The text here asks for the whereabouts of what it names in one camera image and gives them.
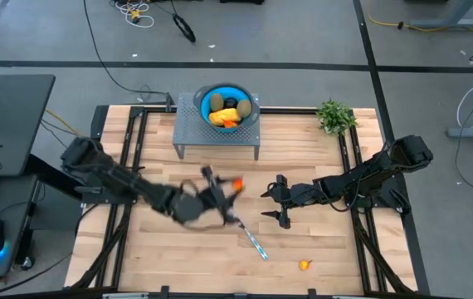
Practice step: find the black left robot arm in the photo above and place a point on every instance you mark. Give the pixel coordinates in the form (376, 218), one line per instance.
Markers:
(116, 178)

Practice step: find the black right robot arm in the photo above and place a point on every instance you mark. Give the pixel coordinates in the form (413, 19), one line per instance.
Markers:
(365, 178)

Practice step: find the dark toy avocado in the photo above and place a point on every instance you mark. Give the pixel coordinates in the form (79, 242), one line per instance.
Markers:
(231, 102)

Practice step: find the yellow toy mango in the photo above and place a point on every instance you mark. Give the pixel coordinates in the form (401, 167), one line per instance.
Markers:
(222, 115)

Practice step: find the grey desk leg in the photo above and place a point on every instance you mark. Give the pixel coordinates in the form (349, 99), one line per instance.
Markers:
(448, 21)

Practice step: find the black desk support beam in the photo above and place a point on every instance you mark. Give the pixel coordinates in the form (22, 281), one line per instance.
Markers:
(50, 174)

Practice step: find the dark grey side desk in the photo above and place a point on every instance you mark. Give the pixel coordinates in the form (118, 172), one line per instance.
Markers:
(12, 216)

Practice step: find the blue collapsible bowl grey rim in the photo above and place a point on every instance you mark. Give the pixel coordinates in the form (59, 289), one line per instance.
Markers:
(204, 97)

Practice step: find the large black desk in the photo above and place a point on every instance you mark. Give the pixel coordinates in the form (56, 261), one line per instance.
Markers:
(12, 124)

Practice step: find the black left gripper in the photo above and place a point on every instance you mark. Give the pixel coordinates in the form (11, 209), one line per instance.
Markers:
(195, 205)

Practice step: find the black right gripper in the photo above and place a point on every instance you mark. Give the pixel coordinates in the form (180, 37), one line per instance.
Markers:
(298, 195)

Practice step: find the small green potted plant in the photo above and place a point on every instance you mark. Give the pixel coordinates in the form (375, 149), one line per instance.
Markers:
(335, 118)

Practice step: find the grey perforated metal shelf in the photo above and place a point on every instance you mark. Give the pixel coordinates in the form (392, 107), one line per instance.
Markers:
(186, 133)

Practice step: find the black aluminium table frame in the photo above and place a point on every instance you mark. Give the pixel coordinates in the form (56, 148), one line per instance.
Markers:
(286, 110)

